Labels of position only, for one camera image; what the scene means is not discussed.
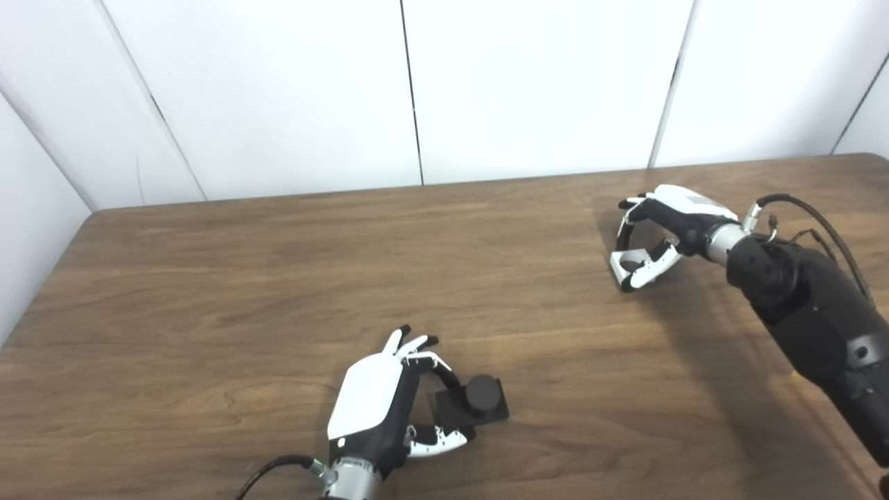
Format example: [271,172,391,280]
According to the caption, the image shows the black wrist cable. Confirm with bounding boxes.
[743,194,876,306]
[235,455,334,500]

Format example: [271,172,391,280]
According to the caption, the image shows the black peg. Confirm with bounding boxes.
[435,375,510,426]

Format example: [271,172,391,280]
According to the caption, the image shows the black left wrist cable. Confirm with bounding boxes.
[235,455,334,500]

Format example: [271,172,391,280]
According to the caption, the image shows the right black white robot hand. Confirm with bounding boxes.
[610,184,740,292]

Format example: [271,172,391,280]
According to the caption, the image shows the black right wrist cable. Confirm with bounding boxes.
[743,194,876,306]

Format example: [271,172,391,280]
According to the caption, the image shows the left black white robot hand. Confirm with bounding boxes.
[326,325,477,480]

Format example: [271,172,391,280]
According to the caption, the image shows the white square piece with hole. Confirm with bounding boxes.
[610,250,650,282]

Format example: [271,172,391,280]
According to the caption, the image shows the thin right arm wires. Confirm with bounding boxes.
[767,215,841,261]

